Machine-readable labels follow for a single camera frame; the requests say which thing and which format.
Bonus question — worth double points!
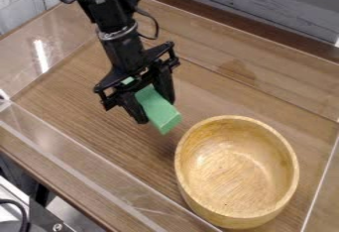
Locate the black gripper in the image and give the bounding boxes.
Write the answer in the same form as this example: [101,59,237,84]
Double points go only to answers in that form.
[93,25,180,124]

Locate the green rectangular block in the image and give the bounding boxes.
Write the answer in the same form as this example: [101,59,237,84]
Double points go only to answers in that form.
[121,84,181,135]

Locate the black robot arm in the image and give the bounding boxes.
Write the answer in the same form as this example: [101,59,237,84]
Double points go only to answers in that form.
[73,0,180,129]

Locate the brown wooden bowl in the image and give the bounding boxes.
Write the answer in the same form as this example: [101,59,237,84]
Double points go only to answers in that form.
[173,115,300,230]

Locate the black cable bottom left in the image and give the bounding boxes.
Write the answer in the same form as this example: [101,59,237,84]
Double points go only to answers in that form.
[0,198,32,232]

